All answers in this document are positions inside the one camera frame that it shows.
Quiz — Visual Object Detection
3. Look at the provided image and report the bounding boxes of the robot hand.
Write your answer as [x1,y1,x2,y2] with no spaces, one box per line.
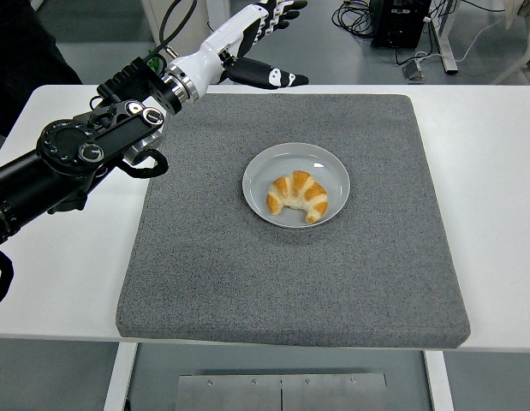
[165,0,311,99]

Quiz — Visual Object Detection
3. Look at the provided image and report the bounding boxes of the golden croissant bread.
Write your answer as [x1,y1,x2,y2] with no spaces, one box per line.
[265,170,330,224]

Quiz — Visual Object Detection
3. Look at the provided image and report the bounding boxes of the pale grey round plate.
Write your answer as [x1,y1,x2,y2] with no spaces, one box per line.
[241,141,351,229]

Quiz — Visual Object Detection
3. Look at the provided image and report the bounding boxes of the grey metal plate with screws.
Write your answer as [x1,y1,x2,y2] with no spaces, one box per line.
[177,372,390,411]

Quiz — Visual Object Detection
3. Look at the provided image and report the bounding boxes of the black computer case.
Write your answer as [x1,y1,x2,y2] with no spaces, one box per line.
[370,0,432,49]

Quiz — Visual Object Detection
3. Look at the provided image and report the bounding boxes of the grey floor pedal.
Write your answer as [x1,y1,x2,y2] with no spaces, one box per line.
[401,59,427,81]

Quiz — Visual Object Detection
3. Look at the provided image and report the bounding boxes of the person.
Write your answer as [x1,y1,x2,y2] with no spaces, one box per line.
[0,0,84,138]

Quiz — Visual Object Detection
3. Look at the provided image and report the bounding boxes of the white desk leg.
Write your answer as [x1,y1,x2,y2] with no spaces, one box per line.
[430,0,459,74]

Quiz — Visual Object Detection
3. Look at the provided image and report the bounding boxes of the grey speckled table mat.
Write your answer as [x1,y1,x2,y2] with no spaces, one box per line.
[115,92,471,350]

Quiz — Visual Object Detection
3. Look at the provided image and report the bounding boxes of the white table leg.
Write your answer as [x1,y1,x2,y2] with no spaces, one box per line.
[102,342,140,411]
[422,349,456,411]

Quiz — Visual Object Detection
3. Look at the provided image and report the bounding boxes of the grey robot hose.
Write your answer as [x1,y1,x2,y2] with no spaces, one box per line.
[158,0,198,59]

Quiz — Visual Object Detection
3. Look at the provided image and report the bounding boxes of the black cable bundle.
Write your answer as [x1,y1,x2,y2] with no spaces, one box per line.
[331,0,377,40]

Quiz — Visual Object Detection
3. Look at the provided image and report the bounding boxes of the white floor cable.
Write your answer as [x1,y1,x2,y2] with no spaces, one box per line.
[395,15,505,68]

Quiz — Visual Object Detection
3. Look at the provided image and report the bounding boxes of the white tubular frame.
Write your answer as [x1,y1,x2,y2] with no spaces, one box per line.
[491,19,530,85]

